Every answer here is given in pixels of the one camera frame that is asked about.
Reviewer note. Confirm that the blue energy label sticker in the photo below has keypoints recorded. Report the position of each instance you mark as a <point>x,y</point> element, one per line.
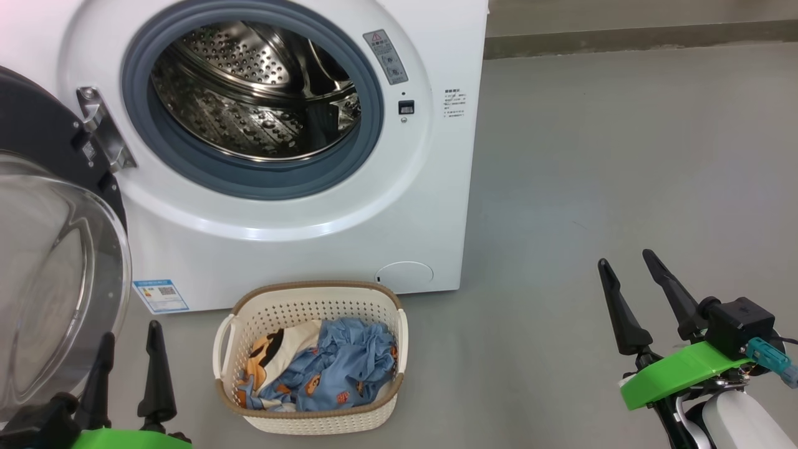
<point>160,296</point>

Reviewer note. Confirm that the metal door hinge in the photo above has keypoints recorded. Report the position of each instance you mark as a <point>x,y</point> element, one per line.
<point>103,125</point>

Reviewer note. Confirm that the blue printed garment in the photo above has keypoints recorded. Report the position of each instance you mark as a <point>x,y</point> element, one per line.
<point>349,355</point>

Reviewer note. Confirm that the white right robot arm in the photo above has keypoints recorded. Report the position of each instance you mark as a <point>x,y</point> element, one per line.
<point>742,424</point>

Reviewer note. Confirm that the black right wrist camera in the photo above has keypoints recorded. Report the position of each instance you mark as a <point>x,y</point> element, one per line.
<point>739,327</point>

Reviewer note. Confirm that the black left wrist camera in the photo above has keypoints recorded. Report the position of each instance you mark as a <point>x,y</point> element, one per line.
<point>37,424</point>

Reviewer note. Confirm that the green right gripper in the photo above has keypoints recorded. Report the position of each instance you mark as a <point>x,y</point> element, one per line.
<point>679,374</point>

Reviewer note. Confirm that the grey rubber door gasket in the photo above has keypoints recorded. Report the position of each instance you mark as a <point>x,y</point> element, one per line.
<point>162,156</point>

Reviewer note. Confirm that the blue patterned clothes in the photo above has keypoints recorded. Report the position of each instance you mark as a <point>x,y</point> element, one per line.
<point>299,337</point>

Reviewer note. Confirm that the cream perforated laundry basket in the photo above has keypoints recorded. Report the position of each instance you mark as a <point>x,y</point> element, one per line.
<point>312,299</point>

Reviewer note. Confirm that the black round glass washer door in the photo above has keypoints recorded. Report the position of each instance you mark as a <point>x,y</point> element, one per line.
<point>37,131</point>

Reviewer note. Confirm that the black door latch socket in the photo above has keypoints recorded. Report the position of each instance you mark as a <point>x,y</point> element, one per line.
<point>406,107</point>

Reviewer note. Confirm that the teal right camera connector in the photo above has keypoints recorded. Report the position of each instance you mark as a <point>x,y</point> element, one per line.
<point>770,358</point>

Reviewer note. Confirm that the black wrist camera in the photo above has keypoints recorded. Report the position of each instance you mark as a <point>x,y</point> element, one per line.
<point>739,327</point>
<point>37,424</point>

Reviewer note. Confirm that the white front-load washing machine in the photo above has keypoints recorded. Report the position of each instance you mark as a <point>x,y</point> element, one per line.
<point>405,206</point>

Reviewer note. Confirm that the stainless steel washer drum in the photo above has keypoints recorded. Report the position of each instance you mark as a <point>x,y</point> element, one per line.
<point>237,75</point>

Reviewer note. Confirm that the round white filter cover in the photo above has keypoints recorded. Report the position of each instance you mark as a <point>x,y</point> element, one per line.
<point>405,277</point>

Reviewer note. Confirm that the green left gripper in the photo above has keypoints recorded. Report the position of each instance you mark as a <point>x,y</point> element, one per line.
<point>124,439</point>

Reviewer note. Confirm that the grey warning sticker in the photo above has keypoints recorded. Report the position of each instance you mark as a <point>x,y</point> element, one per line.
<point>386,57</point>

